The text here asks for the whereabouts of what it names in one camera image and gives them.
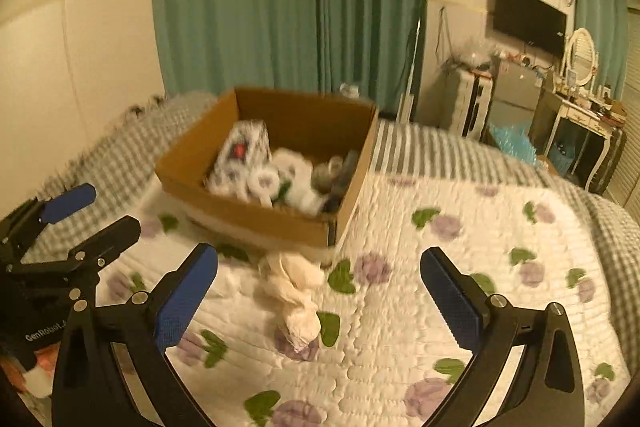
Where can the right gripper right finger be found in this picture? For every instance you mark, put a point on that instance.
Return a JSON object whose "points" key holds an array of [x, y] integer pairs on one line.
{"points": [[546, 389]]}

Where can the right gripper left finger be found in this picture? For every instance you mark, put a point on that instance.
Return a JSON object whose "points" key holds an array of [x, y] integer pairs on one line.
{"points": [[88, 387]]}

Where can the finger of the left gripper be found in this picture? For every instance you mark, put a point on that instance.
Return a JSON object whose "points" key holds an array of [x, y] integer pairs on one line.
{"points": [[80, 270], [21, 227]]}

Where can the cream lace cloth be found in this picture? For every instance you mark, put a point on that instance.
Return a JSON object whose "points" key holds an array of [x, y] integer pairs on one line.
{"points": [[292, 279]]}

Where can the white foam dumbbell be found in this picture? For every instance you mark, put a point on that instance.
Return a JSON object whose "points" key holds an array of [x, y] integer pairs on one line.
{"points": [[301, 196]]}

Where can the operator hand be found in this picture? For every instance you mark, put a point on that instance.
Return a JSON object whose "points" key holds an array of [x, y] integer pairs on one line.
{"points": [[38, 381]]}

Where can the white floral quilt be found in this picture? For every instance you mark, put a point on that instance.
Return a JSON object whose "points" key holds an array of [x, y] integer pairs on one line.
{"points": [[384, 355]]}

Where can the patterned tissue pack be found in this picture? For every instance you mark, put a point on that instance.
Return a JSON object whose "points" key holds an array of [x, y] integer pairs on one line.
{"points": [[245, 148]]}

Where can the blue plastic bag pile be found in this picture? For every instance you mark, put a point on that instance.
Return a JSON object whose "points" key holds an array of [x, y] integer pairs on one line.
{"points": [[514, 141]]}

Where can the brown cardboard box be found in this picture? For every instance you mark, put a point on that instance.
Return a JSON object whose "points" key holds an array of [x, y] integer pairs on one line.
{"points": [[276, 169]]}

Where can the white dressing table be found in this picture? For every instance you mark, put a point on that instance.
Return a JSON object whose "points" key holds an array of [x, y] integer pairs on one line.
{"points": [[582, 145]]}

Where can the grey checkered bedsheet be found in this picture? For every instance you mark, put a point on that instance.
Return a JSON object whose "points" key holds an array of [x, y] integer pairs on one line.
{"points": [[121, 164]]}

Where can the grey mini fridge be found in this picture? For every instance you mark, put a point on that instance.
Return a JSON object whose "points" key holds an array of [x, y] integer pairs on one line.
{"points": [[515, 95]]}

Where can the white suitcase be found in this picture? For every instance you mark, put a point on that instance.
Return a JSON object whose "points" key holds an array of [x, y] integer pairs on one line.
{"points": [[467, 99]]}

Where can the clear water jug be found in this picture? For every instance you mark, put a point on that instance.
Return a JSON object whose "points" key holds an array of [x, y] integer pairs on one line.
{"points": [[349, 90]]}

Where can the white oval vanity mirror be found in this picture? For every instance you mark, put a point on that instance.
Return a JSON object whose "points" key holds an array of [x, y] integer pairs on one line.
{"points": [[580, 60]]}

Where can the teal window curtain right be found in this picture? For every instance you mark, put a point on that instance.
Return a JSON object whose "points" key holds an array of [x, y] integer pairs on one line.
{"points": [[607, 22]]}

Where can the black wall television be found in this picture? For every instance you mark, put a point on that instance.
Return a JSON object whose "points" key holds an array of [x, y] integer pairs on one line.
{"points": [[534, 22]]}

